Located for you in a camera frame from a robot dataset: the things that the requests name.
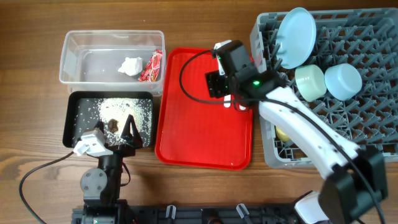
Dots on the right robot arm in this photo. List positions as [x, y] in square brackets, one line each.
[355, 179]

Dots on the yellow plastic cup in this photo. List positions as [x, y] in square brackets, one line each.
[281, 135]

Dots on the grey dishwasher rack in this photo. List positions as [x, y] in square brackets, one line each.
[364, 38]

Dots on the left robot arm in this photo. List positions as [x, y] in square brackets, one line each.
[101, 185]

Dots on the black plastic tray bin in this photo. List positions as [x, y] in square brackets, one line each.
[73, 101]

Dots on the light blue plate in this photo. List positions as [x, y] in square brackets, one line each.
[296, 38]

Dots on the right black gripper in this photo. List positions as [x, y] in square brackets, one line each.
[214, 87]

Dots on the white napkin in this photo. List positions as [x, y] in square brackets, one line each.
[131, 66]

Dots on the red serving tray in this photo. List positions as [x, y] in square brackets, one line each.
[190, 133]

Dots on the white plastic spoon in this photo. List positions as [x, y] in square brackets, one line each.
[242, 108]

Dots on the red ketchup packet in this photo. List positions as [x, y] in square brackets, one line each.
[152, 69]

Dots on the rice and food scraps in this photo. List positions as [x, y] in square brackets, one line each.
[113, 112]

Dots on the clear plastic bin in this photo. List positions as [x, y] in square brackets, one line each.
[91, 59]

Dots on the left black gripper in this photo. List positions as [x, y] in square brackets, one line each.
[134, 141]

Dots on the mint green bowl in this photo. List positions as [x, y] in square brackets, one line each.
[310, 82]

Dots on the white plastic fork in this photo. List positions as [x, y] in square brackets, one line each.
[227, 100]

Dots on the light blue bowl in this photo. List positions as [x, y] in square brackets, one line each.
[343, 81]

